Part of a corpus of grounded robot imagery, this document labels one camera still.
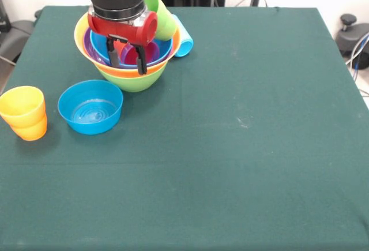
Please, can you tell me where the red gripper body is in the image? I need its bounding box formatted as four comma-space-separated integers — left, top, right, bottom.
87, 10, 159, 47

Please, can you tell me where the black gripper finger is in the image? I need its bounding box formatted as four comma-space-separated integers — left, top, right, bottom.
133, 44, 149, 76
106, 36, 121, 69

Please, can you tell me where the purple cup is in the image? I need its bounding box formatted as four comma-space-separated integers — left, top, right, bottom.
119, 39, 161, 66

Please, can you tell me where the large blue bowl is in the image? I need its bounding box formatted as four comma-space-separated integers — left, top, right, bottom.
89, 28, 174, 69

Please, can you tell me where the purple bowl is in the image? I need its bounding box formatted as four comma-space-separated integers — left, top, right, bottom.
83, 27, 171, 70

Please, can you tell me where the yellow bowl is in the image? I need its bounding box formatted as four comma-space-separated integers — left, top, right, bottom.
74, 13, 181, 78

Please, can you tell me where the green cup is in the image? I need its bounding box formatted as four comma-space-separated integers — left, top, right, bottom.
154, 5, 178, 42
143, 0, 171, 37

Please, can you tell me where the green bowl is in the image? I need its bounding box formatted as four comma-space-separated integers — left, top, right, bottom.
96, 63, 170, 93

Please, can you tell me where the blue cup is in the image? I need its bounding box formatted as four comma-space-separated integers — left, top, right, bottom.
172, 14, 194, 58

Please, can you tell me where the small blue bowl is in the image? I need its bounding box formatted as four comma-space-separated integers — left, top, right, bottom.
57, 80, 124, 136

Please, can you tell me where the yellow cup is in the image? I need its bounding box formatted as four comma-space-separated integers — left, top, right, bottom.
0, 85, 47, 129

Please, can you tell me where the dark equipment box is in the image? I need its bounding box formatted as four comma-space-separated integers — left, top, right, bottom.
0, 0, 12, 34

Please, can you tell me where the orange cup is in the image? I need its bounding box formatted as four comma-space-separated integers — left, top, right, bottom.
10, 115, 48, 142

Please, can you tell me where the dark green table cloth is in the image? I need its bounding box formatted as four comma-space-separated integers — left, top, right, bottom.
0, 5, 369, 251

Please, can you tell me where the black stand with knob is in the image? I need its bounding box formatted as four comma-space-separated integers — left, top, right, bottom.
336, 13, 369, 70

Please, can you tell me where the blue cable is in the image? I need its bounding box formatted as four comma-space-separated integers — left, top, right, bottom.
345, 30, 369, 72

